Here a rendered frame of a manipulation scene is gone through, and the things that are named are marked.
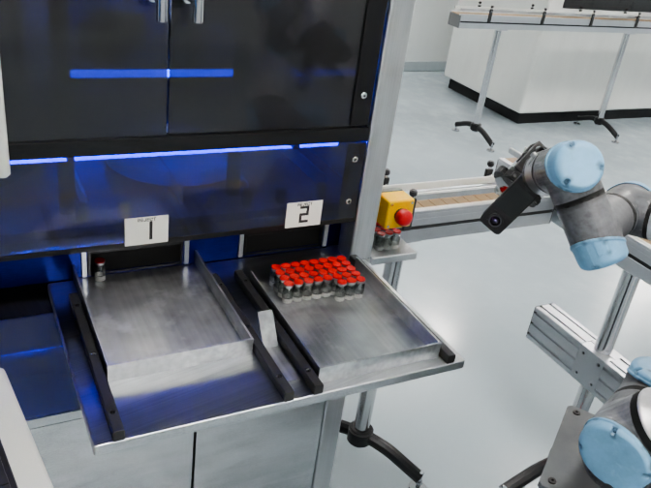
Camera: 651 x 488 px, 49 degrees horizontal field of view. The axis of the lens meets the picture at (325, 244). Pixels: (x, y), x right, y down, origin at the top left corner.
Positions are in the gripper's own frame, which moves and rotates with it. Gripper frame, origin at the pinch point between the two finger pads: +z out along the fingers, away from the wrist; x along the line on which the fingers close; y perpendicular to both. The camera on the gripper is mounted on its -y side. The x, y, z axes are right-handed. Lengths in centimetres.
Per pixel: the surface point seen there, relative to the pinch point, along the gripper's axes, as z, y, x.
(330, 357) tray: -3.3, -45.8, 3.2
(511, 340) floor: 167, -8, -72
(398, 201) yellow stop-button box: 27.9, -12.3, 11.8
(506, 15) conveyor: 354, 168, 26
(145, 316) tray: 2, -65, 34
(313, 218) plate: 19.8, -28.5, 23.6
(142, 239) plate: 4, -54, 45
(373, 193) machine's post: 24.1, -15.2, 17.6
